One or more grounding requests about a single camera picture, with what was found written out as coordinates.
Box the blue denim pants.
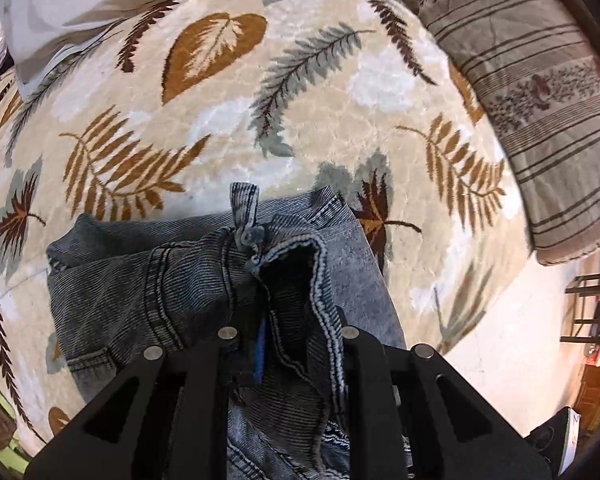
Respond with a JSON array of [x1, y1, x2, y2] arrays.
[[46, 183, 404, 479]]

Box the lime green bedsheet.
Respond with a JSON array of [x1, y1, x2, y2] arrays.
[[0, 358, 37, 470]]

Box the dark wooden chair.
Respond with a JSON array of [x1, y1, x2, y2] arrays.
[[560, 272, 600, 346]]

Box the cream leaf-pattern blanket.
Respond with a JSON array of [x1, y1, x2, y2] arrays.
[[0, 0, 528, 455]]

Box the beige striped quilt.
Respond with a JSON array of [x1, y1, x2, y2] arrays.
[[199, 0, 600, 267]]

